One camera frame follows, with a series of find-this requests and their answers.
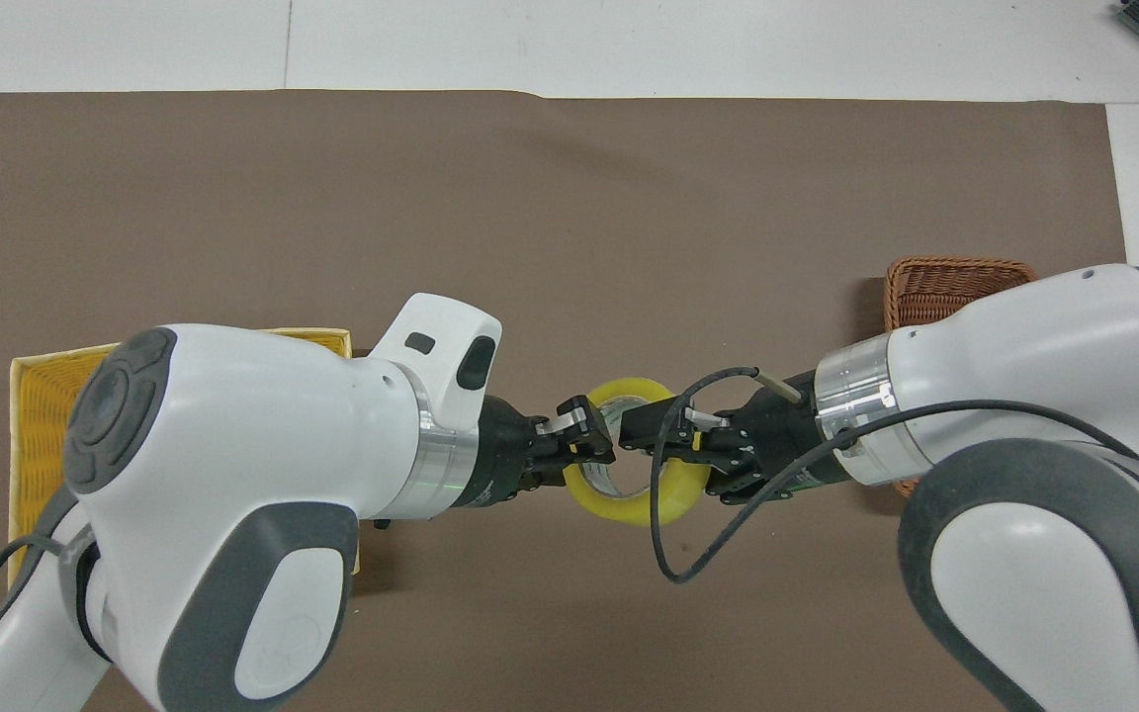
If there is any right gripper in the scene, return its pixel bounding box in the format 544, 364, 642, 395
620, 371, 853, 506

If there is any brown woven basket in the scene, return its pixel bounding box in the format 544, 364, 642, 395
883, 257, 1040, 498

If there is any yellow tape roll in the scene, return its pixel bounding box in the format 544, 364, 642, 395
563, 377, 712, 526

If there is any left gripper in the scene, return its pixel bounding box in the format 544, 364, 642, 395
455, 395, 619, 511

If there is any yellow woven basket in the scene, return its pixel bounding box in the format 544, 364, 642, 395
9, 327, 364, 586

